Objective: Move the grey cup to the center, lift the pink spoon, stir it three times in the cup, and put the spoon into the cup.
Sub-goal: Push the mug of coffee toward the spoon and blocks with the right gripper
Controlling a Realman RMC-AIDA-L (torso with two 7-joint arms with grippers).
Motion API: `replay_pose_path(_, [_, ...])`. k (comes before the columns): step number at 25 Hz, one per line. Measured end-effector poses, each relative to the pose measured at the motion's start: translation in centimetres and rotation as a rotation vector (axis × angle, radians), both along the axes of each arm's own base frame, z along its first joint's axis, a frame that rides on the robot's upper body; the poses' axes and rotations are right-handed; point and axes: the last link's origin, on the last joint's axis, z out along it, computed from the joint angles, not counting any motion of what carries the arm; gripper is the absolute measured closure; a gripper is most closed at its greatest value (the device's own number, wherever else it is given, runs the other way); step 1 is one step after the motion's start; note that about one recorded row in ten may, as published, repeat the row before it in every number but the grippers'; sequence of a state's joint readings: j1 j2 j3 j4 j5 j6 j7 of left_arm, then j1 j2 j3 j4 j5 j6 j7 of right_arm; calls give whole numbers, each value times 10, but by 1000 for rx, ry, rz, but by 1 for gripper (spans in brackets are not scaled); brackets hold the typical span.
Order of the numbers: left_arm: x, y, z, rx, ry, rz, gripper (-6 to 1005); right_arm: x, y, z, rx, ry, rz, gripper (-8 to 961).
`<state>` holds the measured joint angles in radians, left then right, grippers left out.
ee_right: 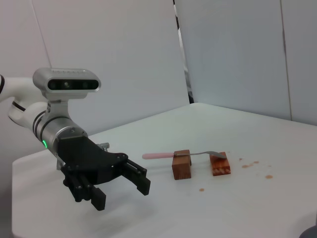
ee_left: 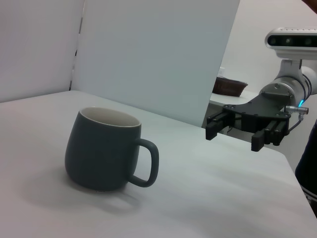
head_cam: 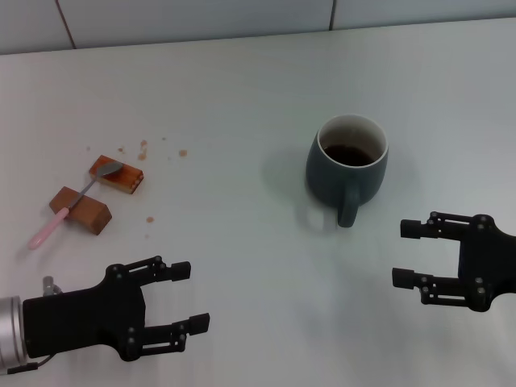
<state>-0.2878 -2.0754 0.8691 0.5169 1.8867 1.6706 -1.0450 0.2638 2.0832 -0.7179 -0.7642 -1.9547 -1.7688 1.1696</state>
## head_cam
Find dark grey ceramic cup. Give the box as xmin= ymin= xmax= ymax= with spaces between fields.
xmin=305 ymin=114 xmax=390 ymax=229

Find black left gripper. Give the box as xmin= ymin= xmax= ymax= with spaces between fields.
xmin=23 ymin=255 xmax=211 ymax=363

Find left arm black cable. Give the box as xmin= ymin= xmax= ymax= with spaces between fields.
xmin=6 ymin=276 xmax=65 ymax=374

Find orange wooden block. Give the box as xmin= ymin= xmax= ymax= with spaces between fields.
xmin=87 ymin=155 xmax=145 ymax=196

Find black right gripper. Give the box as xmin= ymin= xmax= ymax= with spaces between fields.
xmin=391 ymin=210 xmax=516 ymax=314

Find brown notched wooden block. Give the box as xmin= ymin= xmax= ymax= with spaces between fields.
xmin=48 ymin=185 xmax=113 ymax=236

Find dark coffee liquid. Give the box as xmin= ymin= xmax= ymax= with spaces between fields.
xmin=322 ymin=144 xmax=378 ymax=167

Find pink handled metal spoon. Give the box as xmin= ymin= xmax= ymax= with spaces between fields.
xmin=27 ymin=162 xmax=124 ymax=251

